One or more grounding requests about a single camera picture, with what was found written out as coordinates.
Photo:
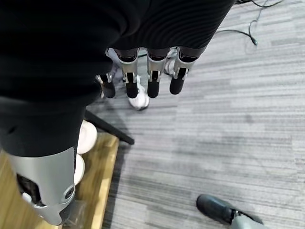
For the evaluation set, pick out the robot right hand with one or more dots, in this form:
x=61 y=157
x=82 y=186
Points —
x=59 y=47

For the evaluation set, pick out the white slipper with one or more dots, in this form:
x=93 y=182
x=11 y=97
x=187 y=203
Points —
x=80 y=169
x=88 y=138

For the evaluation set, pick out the black metal stand leg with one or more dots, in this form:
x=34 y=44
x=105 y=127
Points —
x=112 y=131

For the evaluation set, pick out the robot silver leg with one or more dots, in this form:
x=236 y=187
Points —
x=245 y=223

